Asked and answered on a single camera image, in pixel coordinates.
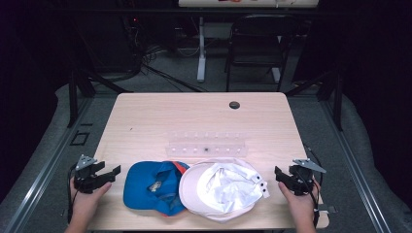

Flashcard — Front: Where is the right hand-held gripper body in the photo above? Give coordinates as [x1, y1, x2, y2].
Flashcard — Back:
[289, 157, 327, 197]

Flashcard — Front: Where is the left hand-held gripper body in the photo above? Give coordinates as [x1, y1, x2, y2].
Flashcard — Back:
[73, 154, 108, 195]

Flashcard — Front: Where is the blue cap with orange trim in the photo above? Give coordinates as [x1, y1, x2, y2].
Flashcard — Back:
[122, 160, 190, 217]

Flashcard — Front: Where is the white cap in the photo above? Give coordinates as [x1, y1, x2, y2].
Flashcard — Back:
[178, 157, 271, 224]

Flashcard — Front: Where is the clear plastic bag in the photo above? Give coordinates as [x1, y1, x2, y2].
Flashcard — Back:
[164, 130, 249, 159]

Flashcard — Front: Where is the person's left hand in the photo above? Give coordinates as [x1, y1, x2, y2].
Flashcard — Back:
[69, 177, 113, 225]

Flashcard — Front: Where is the person's right hand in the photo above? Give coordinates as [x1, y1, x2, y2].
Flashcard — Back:
[277, 180, 323, 226]

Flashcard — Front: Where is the black metal stand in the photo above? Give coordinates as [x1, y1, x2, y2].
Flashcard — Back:
[284, 69, 345, 132]
[66, 69, 134, 128]

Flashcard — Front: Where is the black folding chair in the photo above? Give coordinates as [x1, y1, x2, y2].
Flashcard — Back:
[224, 13, 301, 93]

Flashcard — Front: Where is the white desk leg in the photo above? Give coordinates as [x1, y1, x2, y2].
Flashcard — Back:
[196, 16, 208, 83]

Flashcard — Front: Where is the white desk top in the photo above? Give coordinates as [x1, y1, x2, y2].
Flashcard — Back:
[177, 0, 321, 9]

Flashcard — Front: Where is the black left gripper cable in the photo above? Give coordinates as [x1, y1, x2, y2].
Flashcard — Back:
[66, 164, 80, 225]

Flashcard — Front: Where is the aluminium floor rail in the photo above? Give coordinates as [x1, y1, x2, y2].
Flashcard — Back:
[0, 96, 95, 233]
[320, 99, 394, 233]

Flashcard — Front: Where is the bundle of floor cables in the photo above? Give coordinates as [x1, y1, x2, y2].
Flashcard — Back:
[121, 16, 208, 93]

